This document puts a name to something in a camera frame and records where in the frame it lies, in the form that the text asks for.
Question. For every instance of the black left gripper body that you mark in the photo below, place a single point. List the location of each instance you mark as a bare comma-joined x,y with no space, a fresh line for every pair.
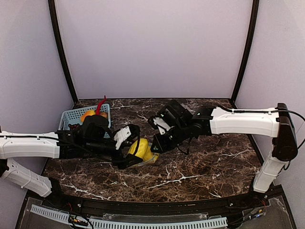
121,155

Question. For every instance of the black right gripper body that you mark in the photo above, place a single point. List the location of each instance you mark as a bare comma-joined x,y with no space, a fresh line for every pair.
163,140

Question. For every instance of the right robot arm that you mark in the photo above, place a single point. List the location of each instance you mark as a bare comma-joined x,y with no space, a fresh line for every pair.
177,124

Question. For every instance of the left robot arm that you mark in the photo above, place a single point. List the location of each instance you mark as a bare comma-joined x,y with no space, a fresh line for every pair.
92,138

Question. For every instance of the dark red toy food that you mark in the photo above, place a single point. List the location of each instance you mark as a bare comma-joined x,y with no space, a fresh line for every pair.
74,126

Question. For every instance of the brown toy kiwi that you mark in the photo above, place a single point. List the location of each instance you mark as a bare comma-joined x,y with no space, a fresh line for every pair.
104,114

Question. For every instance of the red toy chili pepper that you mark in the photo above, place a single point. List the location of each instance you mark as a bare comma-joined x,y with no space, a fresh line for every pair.
98,109

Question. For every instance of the orange yellow toy mango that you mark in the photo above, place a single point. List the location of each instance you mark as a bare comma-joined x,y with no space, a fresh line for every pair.
86,114

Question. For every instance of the blue perforated plastic basket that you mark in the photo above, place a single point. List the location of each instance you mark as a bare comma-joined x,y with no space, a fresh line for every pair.
73,117

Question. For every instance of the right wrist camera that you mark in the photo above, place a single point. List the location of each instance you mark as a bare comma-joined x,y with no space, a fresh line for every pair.
159,124

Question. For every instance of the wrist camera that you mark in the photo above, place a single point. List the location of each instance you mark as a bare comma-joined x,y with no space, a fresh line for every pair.
159,124
127,133

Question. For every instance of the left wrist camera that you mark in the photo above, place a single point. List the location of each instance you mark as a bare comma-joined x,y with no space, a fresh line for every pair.
127,133

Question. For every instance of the black front table rail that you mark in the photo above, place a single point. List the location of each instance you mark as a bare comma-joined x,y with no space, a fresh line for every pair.
233,205

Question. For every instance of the right black corner post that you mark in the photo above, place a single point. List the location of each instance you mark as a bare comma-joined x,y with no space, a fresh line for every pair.
247,49

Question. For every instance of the black corner post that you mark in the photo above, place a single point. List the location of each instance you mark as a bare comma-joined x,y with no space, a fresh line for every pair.
60,50
247,49

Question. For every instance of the grey slotted cable duct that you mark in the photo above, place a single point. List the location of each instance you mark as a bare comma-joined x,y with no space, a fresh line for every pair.
113,221

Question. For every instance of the left black corner post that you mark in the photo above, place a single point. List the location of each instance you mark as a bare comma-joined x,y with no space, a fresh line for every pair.
60,50

